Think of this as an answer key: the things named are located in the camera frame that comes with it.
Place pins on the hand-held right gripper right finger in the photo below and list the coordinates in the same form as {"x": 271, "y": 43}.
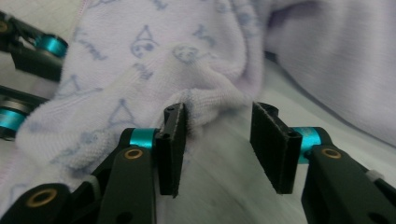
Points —
{"x": 330, "y": 186}

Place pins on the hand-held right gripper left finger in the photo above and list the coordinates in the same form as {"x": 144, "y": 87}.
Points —
{"x": 134, "y": 186}

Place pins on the lilac printed towel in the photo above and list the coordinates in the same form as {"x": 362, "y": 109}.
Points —
{"x": 186, "y": 71}

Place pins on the white grid mat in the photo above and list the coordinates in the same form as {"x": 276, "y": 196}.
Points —
{"x": 218, "y": 177}

